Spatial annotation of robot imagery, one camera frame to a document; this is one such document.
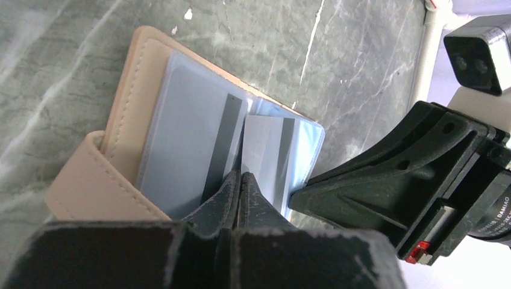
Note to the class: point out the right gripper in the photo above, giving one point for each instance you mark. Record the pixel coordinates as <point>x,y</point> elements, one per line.
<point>439,176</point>

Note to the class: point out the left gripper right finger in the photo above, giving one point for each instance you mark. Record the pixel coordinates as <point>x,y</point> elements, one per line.
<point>267,251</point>

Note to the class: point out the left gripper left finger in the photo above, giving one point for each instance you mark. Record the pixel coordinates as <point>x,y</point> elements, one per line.
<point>192,253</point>

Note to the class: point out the white credit card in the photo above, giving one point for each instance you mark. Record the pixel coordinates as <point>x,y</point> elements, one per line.
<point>192,141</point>
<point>269,144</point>

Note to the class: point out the tan leather card holder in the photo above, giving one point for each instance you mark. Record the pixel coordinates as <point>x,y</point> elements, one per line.
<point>99,181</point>

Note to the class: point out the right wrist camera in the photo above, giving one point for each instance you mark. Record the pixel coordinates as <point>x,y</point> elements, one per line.
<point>479,53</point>

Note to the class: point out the white PVC pipe frame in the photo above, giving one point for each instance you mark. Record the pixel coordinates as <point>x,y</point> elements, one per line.
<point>436,17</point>

